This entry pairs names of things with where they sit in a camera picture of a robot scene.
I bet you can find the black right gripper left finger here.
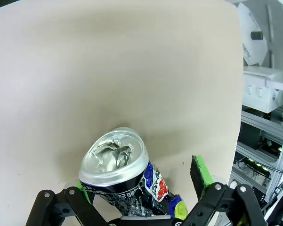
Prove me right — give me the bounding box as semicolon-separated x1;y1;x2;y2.
25;179;109;226

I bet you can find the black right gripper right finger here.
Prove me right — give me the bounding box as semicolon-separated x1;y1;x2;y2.
182;154;267;226

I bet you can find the crushed black soda can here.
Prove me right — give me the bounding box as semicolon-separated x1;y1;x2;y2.
78;127;189;218

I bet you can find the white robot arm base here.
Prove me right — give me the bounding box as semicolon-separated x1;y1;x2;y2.
235;1;270;67

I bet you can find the white control box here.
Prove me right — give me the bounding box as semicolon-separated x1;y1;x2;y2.
242;65;283;113

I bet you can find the black cable bundle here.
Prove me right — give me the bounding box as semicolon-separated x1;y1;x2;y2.
234;159;278;186

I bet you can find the aluminium profile frame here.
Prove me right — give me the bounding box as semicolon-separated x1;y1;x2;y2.
228;110;283;203

